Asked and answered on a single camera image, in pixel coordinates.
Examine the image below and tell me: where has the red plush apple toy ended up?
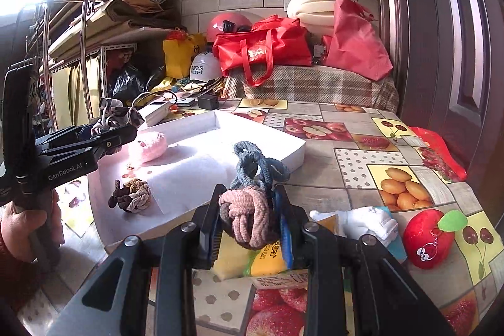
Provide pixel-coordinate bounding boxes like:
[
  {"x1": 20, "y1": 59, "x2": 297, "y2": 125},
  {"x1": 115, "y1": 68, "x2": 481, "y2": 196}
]
[{"x1": 402, "y1": 209, "x2": 468, "y2": 270}]

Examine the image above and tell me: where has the white cloth glove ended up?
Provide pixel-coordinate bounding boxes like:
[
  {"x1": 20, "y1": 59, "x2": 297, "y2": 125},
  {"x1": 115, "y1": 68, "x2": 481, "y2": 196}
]
[{"x1": 309, "y1": 206, "x2": 399, "y2": 247}]

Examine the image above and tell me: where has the black white patterned cloth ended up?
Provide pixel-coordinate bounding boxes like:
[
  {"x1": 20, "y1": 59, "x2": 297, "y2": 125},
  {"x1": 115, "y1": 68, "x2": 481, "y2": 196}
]
[{"x1": 90, "y1": 98, "x2": 144, "y2": 135}]

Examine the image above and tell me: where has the brown white knotted rope toy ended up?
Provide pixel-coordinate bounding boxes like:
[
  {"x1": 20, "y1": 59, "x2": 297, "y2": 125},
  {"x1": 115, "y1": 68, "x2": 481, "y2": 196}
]
[{"x1": 108, "y1": 178, "x2": 151, "y2": 213}]

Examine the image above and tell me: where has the pink plush toy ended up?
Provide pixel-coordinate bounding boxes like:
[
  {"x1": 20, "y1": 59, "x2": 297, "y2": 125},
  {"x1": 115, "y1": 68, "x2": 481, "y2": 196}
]
[{"x1": 128, "y1": 131, "x2": 168, "y2": 165}]

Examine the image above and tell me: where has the yellow hexagonal sponge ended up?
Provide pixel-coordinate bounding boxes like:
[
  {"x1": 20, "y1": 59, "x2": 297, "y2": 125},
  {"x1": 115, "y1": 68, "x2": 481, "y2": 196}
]
[{"x1": 212, "y1": 232, "x2": 255, "y2": 281}]

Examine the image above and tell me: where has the yellow snack packet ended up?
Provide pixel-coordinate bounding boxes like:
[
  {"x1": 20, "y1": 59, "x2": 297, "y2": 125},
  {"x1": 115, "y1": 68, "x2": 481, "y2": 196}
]
[{"x1": 243, "y1": 222, "x2": 295, "y2": 277}]

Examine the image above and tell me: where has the pink blue knotted rope toy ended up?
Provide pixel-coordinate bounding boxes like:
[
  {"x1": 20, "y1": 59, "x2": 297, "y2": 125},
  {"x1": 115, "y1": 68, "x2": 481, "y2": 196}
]
[{"x1": 219, "y1": 141, "x2": 290, "y2": 251}]

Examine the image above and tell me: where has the teal tissue pack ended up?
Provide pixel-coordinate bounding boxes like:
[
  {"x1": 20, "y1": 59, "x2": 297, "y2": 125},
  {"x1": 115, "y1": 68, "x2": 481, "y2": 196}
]
[{"x1": 372, "y1": 206, "x2": 407, "y2": 264}]

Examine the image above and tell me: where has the person's left hand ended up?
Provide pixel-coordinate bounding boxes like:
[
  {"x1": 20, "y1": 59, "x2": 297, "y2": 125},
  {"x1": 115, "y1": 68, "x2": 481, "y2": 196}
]
[{"x1": 1, "y1": 190, "x2": 65, "y2": 263}]

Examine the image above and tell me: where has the fruit pattern tablecloth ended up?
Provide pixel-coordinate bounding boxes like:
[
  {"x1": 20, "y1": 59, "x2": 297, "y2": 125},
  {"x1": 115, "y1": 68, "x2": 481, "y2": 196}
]
[{"x1": 19, "y1": 101, "x2": 503, "y2": 335}]

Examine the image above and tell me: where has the metal storage shelf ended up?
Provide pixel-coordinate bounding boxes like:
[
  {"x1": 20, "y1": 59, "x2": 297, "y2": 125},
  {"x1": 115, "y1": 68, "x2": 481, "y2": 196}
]
[{"x1": 37, "y1": 0, "x2": 182, "y2": 130}]

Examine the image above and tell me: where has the black plastic bag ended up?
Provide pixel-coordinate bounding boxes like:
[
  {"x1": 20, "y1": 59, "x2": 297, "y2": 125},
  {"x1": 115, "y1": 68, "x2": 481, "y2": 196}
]
[{"x1": 109, "y1": 63, "x2": 147, "y2": 106}]

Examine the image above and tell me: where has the white power bank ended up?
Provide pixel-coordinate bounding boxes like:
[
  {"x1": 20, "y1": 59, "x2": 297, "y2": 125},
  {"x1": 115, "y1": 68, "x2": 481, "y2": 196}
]
[{"x1": 138, "y1": 100, "x2": 171, "y2": 128}]

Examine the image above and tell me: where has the red plastic bag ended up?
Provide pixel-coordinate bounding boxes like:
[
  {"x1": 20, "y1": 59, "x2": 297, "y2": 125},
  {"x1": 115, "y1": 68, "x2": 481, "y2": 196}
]
[{"x1": 411, "y1": 127, "x2": 467, "y2": 183}]

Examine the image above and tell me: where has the white shallow cardboard box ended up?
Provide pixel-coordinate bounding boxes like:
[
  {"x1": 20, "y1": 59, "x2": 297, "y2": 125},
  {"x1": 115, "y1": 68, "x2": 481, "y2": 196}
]
[{"x1": 88, "y1": 111, "x2": 306, "y2": 247}]

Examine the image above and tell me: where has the yellow shopping bag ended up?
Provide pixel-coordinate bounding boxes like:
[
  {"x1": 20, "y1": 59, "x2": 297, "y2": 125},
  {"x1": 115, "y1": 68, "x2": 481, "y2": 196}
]
[{"x1": 162, "y1": 30, "x2": 207, "y2": 79}]

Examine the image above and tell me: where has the black power adapter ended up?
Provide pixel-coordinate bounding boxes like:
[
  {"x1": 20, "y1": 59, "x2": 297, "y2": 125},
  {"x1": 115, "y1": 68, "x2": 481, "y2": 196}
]
[{"x1": 197, "y1": 94, "x2": 220, "y2": 110}]

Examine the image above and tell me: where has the white helmet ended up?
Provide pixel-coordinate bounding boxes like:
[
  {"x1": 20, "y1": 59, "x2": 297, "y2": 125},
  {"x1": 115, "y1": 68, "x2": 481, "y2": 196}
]
[{"x1": 189, "y1": 52, "x2": 222, "y2": 83}]

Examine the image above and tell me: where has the plaid covered bench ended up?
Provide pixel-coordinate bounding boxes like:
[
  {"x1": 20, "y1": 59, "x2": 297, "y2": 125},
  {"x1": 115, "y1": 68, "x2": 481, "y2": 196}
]
[{"x1": 222, "y1": 65, "x2": 399, "y2": 112}]

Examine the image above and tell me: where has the pink helmet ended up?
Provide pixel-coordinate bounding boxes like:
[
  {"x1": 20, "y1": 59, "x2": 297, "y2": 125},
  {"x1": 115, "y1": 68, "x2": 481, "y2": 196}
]
[{"x1": 206, "y1": 12, "x2": 252, "y2": 43}]

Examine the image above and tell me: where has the red paper bag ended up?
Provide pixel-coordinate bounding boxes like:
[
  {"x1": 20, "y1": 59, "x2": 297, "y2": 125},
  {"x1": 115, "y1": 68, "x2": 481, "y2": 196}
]
[{"x1": 322, "y1": 0, "x2": 393, "y2": 81}]

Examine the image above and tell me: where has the red tote bag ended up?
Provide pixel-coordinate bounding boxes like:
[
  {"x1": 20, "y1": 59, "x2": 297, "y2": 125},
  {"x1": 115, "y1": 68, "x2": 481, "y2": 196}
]
[{"x1": 213, "y1": 14, "x2": 312, "y2": 87}]

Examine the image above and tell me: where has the cream folded foam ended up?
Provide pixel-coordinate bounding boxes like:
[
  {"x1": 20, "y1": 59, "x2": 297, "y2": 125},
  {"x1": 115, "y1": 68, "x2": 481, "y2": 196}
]
[{"x1": 286, "y1": 0, "x2": 336, "y2": 36}]

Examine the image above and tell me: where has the brown wooden door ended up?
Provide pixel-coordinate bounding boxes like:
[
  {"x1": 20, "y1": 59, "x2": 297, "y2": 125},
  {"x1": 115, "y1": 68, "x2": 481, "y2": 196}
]
[{"x1": 379, "y1": 0, "x2": 503, "y2": 220}]

